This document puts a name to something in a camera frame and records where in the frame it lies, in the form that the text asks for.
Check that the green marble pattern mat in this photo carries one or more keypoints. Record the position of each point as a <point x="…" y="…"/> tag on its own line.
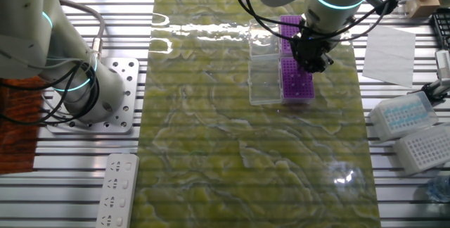
<point x="211" y="133"/>

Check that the small brown box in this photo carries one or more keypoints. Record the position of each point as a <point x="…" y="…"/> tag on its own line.
<point x="425" y="4"/>

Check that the small grey camera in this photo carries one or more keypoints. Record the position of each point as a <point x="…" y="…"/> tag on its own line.
<point x="443" y="64"/>

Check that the black camera clamp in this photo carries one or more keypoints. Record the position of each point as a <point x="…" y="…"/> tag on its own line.
<point x="434" y="90"/>

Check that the black keyboard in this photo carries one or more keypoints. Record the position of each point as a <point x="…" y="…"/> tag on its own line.
<point x="443" y="27"/>

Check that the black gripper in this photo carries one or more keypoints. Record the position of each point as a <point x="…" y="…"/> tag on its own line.
<point x="311" y="50"/>

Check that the reddish brown wooden board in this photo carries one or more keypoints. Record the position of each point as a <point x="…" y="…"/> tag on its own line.
<point x="17" y="143"/>

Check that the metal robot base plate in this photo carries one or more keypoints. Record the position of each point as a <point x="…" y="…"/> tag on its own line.
<point x="128" y="80"/>

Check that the white pipette tip box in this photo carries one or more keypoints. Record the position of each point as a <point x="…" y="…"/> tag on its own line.
<point x="425" y="148"/>

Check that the blue cap water bottle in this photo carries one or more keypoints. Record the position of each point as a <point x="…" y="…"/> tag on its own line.
<point x="439" y="189"/>

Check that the white paper sheet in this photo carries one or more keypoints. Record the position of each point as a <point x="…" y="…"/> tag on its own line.
<point x="388" y="55"/>

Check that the blue pipette tip box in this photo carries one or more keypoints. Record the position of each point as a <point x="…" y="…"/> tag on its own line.
<point x="400" y="115"/>

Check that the white power strip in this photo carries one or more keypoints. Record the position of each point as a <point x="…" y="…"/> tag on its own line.
<point x="117" y="189"/>

